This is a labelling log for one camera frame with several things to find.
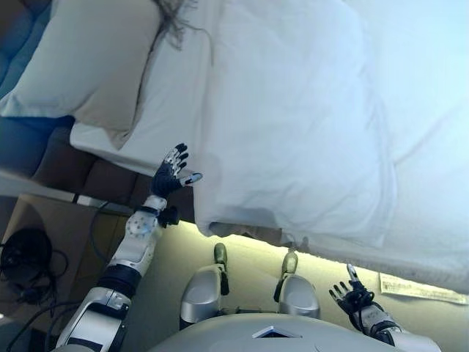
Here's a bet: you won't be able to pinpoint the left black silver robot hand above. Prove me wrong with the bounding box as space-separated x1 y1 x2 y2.
150 142 204 201

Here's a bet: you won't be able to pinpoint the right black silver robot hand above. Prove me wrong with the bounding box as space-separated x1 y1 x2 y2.
328 263 375 326

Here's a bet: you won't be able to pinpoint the white duvet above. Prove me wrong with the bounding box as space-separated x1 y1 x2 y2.
192 0 469 295

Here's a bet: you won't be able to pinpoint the right silver robot leg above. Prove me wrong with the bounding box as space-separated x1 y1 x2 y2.
273 247 322 320

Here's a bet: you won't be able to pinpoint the silver robot leg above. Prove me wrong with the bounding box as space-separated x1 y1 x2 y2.
273 247 322 320
178 241 231 331

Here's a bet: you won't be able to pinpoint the grey streaked floor rug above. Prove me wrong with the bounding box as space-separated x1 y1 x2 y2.
378 272 469 306

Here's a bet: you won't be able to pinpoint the white sheeted mattress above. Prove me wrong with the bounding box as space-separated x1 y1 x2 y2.
69 0 221 177

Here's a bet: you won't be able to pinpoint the wooden nightstand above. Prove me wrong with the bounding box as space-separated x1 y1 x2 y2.
0 194 136 331

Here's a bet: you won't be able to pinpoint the left silver robot leg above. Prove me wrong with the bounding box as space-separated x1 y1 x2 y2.
178 241 231 331

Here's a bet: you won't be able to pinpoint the silver robot torso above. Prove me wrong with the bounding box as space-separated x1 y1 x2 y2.
146 311 405 352

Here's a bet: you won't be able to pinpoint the large beige pillow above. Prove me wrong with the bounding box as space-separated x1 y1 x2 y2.
0 0 163 150

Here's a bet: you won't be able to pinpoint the padded tufted headboard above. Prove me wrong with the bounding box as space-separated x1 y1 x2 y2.
0 0 77 177

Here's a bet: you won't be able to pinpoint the grey woven fringed cushion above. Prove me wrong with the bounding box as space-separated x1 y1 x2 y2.
152 0 216 69

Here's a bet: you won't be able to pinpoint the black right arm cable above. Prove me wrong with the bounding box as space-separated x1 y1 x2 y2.
354 293 371 335

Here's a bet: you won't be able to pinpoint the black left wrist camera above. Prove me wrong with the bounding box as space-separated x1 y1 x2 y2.
157 205 181 229

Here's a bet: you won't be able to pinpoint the brown padded bed frame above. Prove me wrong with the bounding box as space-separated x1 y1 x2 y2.
32 126 196 221

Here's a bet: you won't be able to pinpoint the black headphones with cable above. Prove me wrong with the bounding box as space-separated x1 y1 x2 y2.
0 227 70 306

